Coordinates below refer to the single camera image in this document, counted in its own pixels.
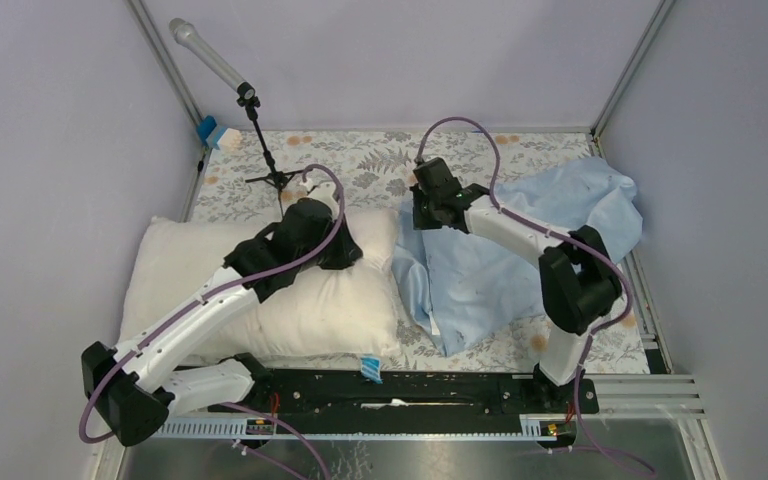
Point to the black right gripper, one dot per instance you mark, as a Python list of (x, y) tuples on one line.
[(419, 221)]

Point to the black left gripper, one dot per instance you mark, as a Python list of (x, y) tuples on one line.
[(349, 251)]

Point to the white pillow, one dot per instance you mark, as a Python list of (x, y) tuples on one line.
[(323, 312)]

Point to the light blue pillowcase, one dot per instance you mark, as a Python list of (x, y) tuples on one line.
[(462, 288)]

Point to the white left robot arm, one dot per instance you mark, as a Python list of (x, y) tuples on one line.
[(133, 387)]

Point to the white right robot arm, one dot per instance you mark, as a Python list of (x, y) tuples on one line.
[(579, 283)]

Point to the black microphone tripod stand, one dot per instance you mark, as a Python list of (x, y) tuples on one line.
[(275, 178)]

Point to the small blue striped label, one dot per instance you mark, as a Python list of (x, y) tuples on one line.
[(370, 369)]

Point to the floral patterned bed sheet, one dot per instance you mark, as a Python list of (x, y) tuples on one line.
[(375, 169)]

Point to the silver microphone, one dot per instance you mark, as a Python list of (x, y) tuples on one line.
[(186, 35)]

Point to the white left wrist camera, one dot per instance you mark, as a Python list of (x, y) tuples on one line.
[(323, 192)]

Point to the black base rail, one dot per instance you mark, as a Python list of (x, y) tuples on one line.
[(413, 401)]

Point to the white slotted cable duct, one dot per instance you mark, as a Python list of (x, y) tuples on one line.
[(251, 428)]

